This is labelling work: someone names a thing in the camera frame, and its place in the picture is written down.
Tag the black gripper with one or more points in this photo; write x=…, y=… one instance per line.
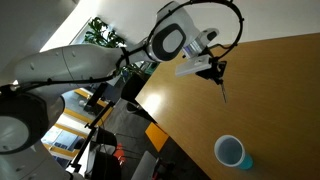
x=215, y=72

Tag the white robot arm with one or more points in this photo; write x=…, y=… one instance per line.
x=32, y=106

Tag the blue plastic cup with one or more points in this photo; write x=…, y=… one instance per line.
x=230, y=152

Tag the black tripod stand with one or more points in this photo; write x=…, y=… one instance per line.
x=90, y=106

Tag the green potted plant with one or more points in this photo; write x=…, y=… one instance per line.
x=106, y=36

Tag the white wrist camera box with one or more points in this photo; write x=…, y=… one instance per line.
x=193, y=65

